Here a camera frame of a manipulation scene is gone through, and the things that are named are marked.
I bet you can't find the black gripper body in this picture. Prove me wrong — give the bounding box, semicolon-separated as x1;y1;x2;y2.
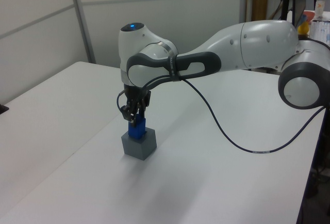
123;83;152;105

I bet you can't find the blue rectangular block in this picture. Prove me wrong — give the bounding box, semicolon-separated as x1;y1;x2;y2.
128;115;147;140

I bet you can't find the grey hollow cuboid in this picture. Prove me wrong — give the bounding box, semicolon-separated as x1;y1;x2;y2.
121;128;158;162

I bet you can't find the black stand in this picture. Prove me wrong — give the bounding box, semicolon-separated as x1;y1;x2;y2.
282;0;293;21

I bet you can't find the yellow round object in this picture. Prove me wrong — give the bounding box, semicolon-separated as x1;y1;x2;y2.
297;21;310;38

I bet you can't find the orange and blue bowl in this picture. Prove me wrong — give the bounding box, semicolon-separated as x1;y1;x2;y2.
300;10;316;24

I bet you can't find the white printed box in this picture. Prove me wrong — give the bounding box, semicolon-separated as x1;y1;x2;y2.
310;19;330;46

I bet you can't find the clear plastic bottle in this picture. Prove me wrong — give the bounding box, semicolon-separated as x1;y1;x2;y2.
314;0;326;21

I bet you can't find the dark blue robot cable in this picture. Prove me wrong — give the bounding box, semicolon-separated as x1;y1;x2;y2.
115;75;327;156

